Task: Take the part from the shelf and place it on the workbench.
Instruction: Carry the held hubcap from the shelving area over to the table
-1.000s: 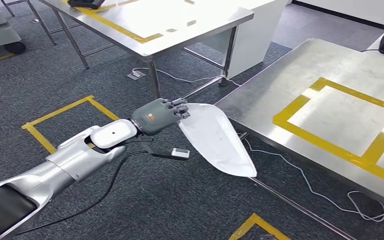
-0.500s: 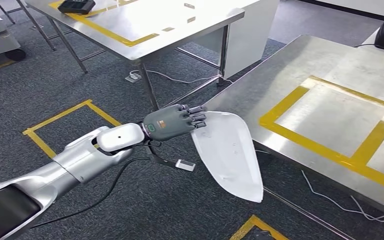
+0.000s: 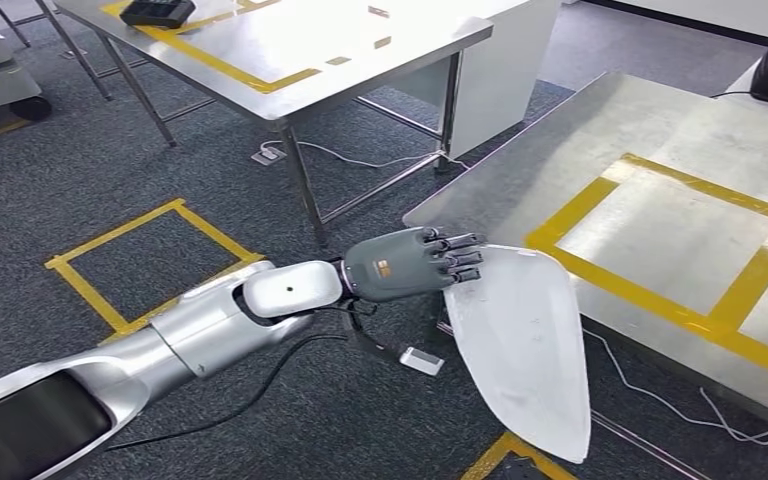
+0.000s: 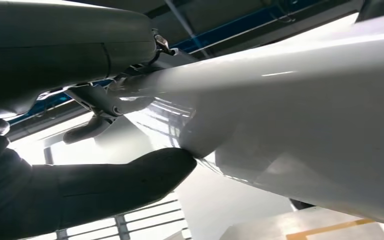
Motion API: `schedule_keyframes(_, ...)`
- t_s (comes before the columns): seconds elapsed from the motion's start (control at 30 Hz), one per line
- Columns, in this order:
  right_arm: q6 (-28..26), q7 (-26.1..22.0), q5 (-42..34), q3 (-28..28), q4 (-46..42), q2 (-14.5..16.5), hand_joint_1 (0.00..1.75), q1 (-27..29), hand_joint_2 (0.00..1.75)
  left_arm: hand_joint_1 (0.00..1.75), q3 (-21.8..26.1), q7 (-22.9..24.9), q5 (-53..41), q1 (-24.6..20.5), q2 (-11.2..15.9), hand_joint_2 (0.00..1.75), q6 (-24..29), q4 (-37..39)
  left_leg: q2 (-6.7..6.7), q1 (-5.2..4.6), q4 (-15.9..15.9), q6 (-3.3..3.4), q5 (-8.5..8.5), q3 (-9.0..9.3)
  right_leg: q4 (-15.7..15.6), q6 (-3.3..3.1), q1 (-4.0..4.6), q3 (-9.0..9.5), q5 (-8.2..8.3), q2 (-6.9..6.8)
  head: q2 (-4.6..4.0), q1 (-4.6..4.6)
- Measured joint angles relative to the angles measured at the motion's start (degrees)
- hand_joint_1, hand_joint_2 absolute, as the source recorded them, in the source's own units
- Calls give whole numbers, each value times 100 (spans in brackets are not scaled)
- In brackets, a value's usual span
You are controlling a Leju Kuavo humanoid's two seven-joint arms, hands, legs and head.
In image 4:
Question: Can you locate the blue ceiling beam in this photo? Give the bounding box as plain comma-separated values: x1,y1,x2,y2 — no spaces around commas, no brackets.
8,0,315,125

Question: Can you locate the yellow tape square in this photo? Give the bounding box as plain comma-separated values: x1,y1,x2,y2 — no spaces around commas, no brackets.
286,218,375,240

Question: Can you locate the grey metal window frame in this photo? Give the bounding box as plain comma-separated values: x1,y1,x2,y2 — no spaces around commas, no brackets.
54,192,193,240

